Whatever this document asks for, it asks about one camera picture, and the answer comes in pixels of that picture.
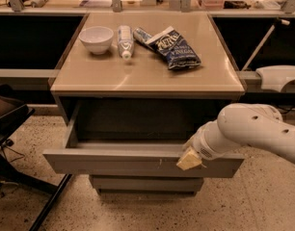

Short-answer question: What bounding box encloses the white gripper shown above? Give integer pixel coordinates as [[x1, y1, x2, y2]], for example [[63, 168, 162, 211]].
[[176, 120, 238, 170]]

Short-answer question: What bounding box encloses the grey top drawer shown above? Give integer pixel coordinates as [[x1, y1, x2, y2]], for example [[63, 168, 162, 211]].
[[43, 99, 244, 178]]

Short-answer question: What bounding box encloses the grey drawer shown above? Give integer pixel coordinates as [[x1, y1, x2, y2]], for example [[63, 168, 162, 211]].
[[43, 99, 244, 178], [90, 175, 203, 193]]

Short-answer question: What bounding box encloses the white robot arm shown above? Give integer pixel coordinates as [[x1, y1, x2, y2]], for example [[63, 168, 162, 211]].
[[176, 103, 295, 170]]

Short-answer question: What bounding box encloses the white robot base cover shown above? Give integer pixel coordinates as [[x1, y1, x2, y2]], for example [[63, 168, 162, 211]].
[[255, 65, 295, 92]]

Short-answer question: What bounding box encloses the grey bottom drawer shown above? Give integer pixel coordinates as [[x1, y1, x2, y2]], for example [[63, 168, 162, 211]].
[[90, 175, 203, 193]]

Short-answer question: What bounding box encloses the grey drawer cabinet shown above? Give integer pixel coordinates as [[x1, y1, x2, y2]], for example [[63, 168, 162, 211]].
[[48, 12, 248, 196]]

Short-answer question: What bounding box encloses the blue vinegar chip bag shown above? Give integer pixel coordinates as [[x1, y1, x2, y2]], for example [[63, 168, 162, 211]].
[[133, 26, 201, 70]]

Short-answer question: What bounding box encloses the clear plastic water bottle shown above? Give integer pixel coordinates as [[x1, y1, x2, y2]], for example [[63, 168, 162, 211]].
[[118, 25, 134, 61]]

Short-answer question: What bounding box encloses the white ceramic bowl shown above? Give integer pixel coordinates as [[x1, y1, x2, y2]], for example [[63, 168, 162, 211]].
[[79, 26, 114, 55]]

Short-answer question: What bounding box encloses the dark clutter on shelf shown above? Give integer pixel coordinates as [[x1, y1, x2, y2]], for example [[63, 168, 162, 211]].
[[224, 0, 251, 9]]

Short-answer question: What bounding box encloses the black office chair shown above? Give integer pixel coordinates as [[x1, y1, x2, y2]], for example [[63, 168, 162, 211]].
[[0, 83, 73, 231]]

